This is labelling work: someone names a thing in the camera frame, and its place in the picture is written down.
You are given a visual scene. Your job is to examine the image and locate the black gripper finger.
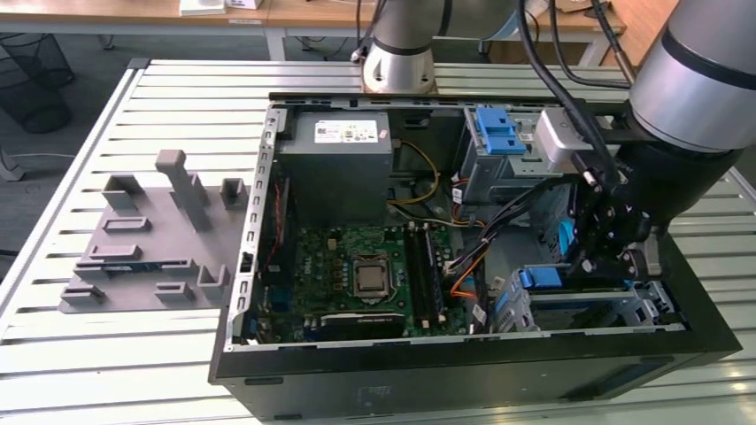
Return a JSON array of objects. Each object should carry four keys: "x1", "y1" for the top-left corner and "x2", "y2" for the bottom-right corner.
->
[
  {"x1": 582, "y1": 238, "x2": 667, "y2": 281},
  {"x1": 575, "y1": 176, "x2": 638, "y2": 267}
]

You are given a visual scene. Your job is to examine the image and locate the blue wire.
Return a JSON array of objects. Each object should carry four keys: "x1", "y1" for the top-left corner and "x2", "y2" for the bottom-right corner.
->
[{"x1": 555, "y1": 219, "x2": 580, "y2": 267}]

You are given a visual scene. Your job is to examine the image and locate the hard disk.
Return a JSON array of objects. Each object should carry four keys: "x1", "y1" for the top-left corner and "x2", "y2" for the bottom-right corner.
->
[{"x1": 494, "y1": 264, "x2": 627, "y2": 331}]

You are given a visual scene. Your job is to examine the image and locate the silver disk bay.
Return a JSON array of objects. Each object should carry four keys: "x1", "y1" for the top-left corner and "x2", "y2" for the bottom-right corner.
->
[{"x1": 492, "y1": 263, "x2": 690, "y2": 333}]

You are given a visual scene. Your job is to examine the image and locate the silver drive cage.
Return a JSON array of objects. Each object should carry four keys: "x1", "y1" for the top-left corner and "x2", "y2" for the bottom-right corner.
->
[{"x1": 460, "y1": 104, "x2": 568, "y2": 205}]

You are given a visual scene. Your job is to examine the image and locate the blue drive latch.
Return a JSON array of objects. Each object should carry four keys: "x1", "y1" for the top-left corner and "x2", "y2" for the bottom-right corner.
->
[{"x1": 474, "y1": 108, "x2": 532, "y2": 155}]

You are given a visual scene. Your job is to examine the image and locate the black RAM stick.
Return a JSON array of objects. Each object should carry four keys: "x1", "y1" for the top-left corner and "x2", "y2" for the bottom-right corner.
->
[
  {"x1": 406, "y1": 223, "x2": 434, "y2": 328},
  {"x1": 422, "y1": 223, "x2": 450, "y2": 325}
]

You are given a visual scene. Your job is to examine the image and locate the wooden cabinet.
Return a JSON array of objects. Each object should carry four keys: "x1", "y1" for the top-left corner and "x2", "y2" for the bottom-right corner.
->
[{"x1": 602, "y1": 0, "x2": 680, "y2": 67}]

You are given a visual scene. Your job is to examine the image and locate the green motherboard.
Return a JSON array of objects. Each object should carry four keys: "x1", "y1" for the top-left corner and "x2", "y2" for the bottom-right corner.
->
[{"x1": 254, "y1": 223, "x2": 474, "y2": 344}]

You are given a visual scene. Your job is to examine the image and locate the silver CPU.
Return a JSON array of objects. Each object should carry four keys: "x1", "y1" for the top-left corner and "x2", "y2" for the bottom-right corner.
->
[{"x1": 352, "y1": 264, "x2": 387, "y2": 293}]

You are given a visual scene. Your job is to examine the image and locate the CPU socket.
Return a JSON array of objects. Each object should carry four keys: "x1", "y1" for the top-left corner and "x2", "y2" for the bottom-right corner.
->
[{"x1": 348, "y1": 251, "x2": 396, "y2": 305}]

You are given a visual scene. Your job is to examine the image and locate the black PC case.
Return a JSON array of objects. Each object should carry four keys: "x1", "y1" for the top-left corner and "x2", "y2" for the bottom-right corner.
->
[{"x1": 206, "y1": 90, "x2": 744, "y2": 421}]

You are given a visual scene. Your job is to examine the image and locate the grey power supply unit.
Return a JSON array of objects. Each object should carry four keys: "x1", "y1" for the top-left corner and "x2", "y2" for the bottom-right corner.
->
[{"x1": 275, "y1": 110, "x2": 396, "y2": 227}]

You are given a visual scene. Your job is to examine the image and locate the black graphics card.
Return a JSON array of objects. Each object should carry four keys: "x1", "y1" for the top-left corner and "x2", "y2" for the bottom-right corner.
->
[{"x1": 304, "y1": 311, "x2": 410, "y2": 342}]

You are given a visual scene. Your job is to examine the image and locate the wooden desk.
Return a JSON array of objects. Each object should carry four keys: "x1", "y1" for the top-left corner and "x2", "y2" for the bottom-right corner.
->
[{"x1": 0, "y1": 0, "x2": 627, "y2": 67}]

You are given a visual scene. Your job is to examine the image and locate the grey parts rack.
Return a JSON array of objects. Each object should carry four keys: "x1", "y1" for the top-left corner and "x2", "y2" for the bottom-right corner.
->
[{"x1": 58, "y1": 149, "x2": 254, "y2": 316}]

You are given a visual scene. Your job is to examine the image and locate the black mesh bin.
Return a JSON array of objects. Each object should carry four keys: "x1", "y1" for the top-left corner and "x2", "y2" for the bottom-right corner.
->
[{"x1": 0, "y1": 33, "x2": 76, "y2": 134}]

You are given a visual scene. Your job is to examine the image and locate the black cable bundle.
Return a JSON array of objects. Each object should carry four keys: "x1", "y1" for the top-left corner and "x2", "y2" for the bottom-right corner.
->
[{"x1": 458, "y1": 176, "x2": 568, "y2": 275}]

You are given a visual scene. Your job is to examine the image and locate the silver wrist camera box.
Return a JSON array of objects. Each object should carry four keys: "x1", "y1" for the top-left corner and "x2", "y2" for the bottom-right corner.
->
[{"x1": 534, "y1": 109, "x2": 604, "y2": 178}]

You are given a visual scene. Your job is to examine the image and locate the orange wires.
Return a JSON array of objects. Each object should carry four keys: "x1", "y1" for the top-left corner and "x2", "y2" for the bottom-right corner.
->
[{"x1": 450, "y1": 260, "x2": 482, "y2": 302}]

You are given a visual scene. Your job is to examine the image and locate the yellow wire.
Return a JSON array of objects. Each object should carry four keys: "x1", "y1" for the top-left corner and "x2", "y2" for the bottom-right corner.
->
[{"x1": 387, "y1": 140, "x2": 442, "y2": 207}]

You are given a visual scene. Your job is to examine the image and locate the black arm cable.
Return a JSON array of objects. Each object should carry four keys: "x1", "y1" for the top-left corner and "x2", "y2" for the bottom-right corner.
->
[{"x1": 518, "y1": 0, "x2": 639, "y2": 178}]

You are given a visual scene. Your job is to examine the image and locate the red black twisted wire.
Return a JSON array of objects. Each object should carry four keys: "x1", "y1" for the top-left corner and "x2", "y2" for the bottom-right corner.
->
[{"x1": 264, "y1": 176, "x2": 291, "y2": 272}]

